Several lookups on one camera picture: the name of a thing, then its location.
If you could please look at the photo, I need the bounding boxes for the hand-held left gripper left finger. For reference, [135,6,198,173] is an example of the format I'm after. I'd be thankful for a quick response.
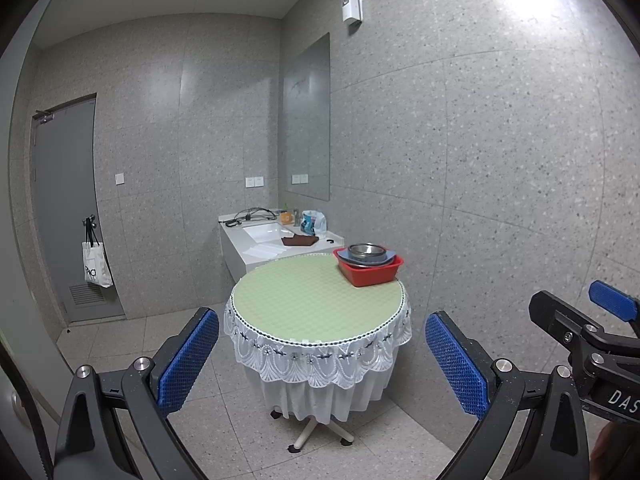
[52,306,221,480]

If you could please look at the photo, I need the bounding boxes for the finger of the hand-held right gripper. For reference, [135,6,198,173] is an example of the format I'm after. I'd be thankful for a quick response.
[529,290,610,361]
[588,280,640,336]

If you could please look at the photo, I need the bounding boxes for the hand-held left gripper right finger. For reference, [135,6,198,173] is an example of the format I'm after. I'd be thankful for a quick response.
[425,310,591,480]

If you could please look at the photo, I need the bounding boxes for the red plastic basin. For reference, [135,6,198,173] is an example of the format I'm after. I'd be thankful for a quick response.
[332,246,405,289]

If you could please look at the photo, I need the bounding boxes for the blue plate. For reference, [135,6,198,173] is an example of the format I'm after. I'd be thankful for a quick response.
[335,247,399,267]

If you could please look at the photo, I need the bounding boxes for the large steel bowl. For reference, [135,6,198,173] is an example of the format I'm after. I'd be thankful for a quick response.
[339,245,394,267]

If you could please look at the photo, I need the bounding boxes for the door vent grille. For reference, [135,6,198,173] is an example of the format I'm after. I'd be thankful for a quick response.
[68,282,107,307]

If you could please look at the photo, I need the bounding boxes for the white sink counter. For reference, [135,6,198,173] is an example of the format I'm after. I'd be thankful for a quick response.
[218,208,346,287]

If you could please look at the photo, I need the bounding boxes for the white shopping bag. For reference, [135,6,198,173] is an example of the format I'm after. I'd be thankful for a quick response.
[81,215,114,289]

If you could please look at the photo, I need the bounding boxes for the white paper sheet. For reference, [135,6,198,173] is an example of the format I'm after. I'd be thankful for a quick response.
[243,242,286,261]

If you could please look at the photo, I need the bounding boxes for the round table with lace cloth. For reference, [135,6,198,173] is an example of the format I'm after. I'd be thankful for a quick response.
[223,252,414,424]

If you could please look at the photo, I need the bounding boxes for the white table base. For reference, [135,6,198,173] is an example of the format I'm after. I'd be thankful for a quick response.
[270,406,356,454]

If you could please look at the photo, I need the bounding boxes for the blue and white bag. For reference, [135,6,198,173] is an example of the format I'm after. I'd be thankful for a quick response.
[300,209,329,237]

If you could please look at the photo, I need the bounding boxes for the grey door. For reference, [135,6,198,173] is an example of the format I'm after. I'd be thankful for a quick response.
[30,92,126,324]

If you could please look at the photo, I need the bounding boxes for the black cable bundle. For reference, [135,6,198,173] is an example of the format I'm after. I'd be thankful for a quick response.
[224,207,279,227]

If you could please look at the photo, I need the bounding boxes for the wall mirror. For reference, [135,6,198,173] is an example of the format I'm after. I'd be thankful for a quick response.
[282,32,332,203]

